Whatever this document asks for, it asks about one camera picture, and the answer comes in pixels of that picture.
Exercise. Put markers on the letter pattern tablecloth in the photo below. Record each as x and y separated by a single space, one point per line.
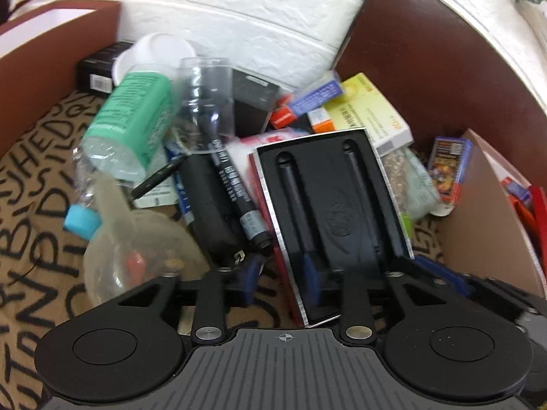
41 263

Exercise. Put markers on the white red tissue pack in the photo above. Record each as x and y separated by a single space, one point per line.
241 149

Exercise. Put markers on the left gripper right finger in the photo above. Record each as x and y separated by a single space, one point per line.
356 325

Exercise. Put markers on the seed snack bag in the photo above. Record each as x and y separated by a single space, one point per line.
412 186

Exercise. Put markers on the black barcode box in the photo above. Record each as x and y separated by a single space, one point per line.
94 73

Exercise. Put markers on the black tray red gift box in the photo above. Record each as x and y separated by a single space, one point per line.
331 209

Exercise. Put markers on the yellow medicine box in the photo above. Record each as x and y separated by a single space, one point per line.
362 106

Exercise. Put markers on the black cylindrical case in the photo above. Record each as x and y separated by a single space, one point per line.
215 226

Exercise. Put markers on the orange small box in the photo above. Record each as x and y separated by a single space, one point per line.
320 121

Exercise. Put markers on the cardboard storage box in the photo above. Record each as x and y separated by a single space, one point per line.
483 235

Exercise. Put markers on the clear plastic cup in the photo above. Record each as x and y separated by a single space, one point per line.
203 81

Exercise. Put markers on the black marker pen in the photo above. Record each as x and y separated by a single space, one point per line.
250 219

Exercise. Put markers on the colourful snack packet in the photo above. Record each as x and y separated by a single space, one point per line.
447 166

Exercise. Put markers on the thin black pen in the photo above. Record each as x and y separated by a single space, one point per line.
158 177

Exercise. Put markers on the black square box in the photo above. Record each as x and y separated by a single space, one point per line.
254 101

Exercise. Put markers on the blue medicine box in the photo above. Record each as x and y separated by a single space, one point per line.
316 94

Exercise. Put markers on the white lid container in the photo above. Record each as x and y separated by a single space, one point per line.
157 48

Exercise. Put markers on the green label plastic bottle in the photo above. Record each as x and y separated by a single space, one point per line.
121 141

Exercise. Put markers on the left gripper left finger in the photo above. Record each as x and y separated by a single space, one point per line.
218 292

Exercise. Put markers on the dark brown headboard panel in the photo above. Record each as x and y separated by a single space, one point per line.
444 77

